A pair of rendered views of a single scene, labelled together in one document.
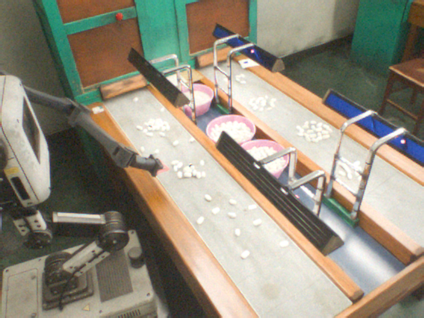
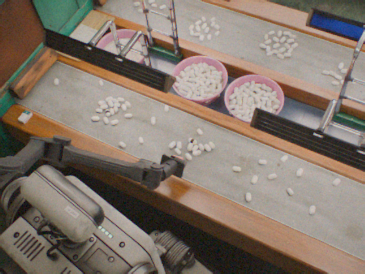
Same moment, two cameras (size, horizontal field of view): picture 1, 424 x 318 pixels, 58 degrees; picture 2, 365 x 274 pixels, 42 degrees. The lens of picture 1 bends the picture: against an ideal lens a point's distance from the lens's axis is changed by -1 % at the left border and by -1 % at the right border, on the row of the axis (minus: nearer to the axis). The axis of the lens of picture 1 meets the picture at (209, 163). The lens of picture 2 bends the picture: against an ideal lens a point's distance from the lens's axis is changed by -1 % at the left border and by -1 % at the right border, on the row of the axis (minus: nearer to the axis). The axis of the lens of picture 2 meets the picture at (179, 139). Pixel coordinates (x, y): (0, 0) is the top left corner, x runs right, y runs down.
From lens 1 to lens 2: 0.93 m
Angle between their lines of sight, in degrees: 24
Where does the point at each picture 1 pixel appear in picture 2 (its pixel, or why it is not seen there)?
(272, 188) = (345, 152)
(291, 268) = (356, 201)
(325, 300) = not seen: outside the picture
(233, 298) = (335, 256)
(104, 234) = (175, 262)
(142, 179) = not seen: hidden behind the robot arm
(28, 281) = not seen: outside the picture
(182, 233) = (244, 220)
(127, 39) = (20, 15)
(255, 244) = (312, 194)
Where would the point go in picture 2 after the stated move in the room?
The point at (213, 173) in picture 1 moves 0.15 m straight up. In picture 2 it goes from (219, 138) to (218, 119)
